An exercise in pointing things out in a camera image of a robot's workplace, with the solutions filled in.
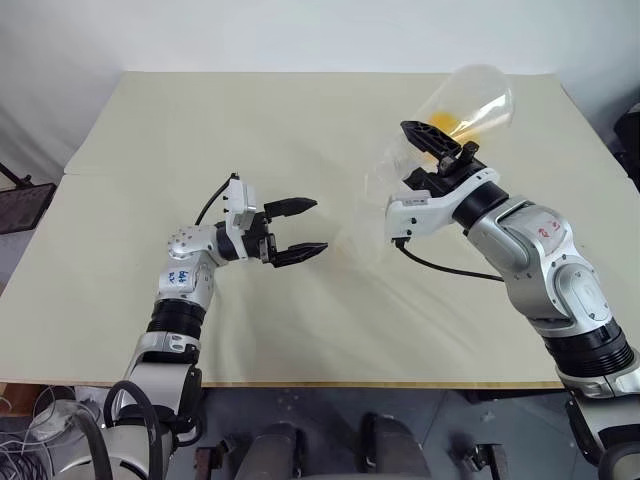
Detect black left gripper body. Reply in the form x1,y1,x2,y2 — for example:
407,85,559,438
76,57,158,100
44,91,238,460
242,212,281,269

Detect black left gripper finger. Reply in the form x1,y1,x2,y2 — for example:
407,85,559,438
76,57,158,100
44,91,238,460
263,197,318,222
272,242,329,270

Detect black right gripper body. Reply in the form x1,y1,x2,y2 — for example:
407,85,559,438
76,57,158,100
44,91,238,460
402,156,487,193

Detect dark equipment at table side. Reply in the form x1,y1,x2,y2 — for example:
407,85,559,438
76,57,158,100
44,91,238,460
612,99,640,194

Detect black mesh panel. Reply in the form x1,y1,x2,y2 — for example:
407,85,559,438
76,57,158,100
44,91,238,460
0,182,57,236

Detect crumpled clear plastic bag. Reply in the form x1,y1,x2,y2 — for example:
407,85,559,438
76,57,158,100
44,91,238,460
29,397,104,451

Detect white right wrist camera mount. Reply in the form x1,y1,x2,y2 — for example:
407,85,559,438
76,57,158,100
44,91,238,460
383,167,501,247

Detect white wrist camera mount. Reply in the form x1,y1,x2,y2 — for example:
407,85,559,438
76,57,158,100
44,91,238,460
383,167,501,247
222,178,259,234

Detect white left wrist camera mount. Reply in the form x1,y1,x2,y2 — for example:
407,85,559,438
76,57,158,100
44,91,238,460
222,178,259,234

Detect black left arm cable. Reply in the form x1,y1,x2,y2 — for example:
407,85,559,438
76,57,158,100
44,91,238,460
194,172,239,226

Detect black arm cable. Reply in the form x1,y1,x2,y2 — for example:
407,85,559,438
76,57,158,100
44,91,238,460
392,238,506,284
194,172,239,226

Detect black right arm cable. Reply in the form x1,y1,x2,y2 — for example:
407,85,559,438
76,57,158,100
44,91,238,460
392,238,506,284

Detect white loose wires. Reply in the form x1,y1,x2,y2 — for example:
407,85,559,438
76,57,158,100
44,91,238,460
0,394,54,480

